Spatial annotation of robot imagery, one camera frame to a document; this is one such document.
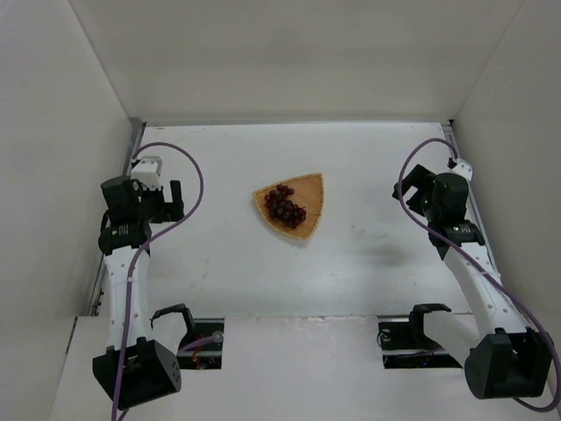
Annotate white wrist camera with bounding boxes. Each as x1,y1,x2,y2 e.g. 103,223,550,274
130,156,163,191
447,157,473,183

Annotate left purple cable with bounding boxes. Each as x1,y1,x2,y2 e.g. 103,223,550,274
110,143,224,421

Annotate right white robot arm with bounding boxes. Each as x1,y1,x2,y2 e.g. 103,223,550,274
392,160,559,403

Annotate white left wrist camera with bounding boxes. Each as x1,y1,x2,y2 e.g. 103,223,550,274
130,156,163,191

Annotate dark red fake grapes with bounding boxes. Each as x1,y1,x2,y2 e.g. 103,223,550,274
265,184,307,229

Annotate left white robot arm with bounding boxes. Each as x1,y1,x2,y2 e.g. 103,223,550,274
92,175,184,414

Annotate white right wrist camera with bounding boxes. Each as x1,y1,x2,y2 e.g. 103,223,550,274
447,157,473,183

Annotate woven triangular fruit basket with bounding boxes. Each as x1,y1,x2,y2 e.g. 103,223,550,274
252,173,324,240

